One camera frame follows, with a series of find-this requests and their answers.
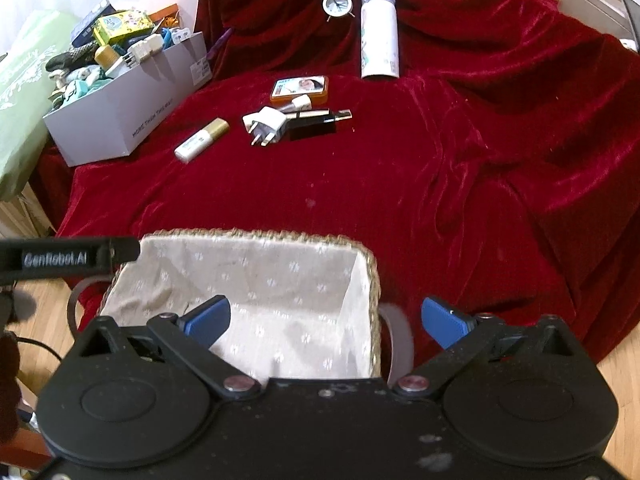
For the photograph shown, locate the gold-capped white bottle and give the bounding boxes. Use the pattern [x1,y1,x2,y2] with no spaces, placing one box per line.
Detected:
[95,44,128,78]

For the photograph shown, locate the teal cloth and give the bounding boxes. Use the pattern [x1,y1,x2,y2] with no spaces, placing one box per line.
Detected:
[75,77,113,99]

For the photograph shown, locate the red velvet cloth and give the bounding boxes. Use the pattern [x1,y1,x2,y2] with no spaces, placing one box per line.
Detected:
[30,0,640,376]

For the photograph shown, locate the woven basket with floral lining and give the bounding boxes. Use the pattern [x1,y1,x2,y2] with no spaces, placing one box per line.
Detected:
[70,228,416,381]

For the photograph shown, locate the yellow-green printed box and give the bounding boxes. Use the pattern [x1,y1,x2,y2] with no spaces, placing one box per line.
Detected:
[93,9,153,45]

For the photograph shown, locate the white cardboard box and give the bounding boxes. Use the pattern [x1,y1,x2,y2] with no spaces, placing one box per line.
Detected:
[42,30,213,167]

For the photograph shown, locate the orange tin with picture lid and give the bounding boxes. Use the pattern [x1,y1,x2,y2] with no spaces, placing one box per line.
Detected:
[270,76,330,102]

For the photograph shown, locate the white tube with gold cap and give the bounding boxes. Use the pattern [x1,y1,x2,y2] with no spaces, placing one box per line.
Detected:
[174,117,231,163]

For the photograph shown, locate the green fabric bag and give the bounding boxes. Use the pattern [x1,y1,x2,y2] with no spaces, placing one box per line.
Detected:
[0,10,81,203]

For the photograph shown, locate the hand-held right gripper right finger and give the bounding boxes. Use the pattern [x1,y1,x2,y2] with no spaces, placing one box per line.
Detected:
[393,297,576,400]

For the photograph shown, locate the small orange packet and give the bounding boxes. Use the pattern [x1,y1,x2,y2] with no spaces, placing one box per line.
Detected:
[150,4,181,28]

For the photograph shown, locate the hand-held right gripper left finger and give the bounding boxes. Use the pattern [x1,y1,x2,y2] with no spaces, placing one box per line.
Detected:
[75,296,262,401]

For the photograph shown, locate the white multi-plug adapter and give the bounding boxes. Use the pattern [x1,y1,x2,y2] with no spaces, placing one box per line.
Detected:
[127,37,166,66]

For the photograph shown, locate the dark blue box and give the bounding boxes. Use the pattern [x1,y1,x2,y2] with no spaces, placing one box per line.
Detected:
[70,0,113,46]

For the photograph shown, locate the white printed thermos bottle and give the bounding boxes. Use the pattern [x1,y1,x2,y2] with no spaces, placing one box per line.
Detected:
[360,0,400,81]

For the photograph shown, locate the purple ribbon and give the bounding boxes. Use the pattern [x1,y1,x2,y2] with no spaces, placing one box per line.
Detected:
[206,27,235,58]

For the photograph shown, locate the grey knitted socks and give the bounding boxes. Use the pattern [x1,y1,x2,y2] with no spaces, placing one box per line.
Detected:
[46,42,98,73]

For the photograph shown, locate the white alarm clock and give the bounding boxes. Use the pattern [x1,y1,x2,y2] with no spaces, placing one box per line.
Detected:
[321,0,357,22]

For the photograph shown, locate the white three-pin plug adapter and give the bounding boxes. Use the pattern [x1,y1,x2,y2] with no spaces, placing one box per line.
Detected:
[242,106,288,148]

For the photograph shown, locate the grey box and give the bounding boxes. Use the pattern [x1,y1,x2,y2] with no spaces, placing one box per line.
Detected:
[557,0,640,53]

